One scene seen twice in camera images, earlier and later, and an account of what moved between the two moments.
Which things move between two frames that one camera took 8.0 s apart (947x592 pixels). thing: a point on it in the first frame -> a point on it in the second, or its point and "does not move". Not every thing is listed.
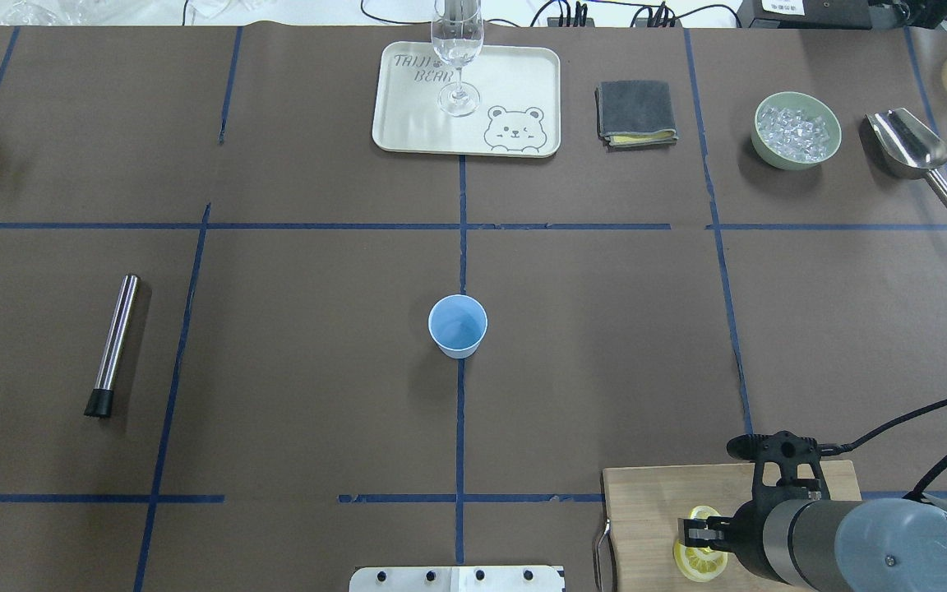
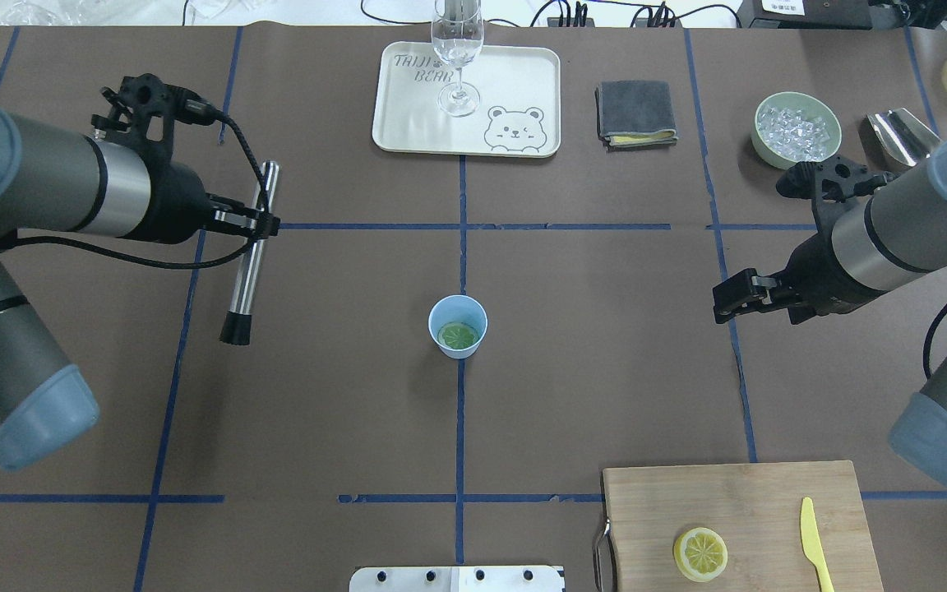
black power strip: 580,18 does not move
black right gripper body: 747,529 -> 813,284
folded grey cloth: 635,114 does not move
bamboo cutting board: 643,506 does not move
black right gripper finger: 697,529 -> 746,285
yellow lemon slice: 698,563 -> 458,335
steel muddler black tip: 101,403 -> 237,328
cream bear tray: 519,106 does not move
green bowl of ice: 793,131 does not move
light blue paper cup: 457,324 does not move
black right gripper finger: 704,535 -> 722,312
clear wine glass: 457,34 does not move
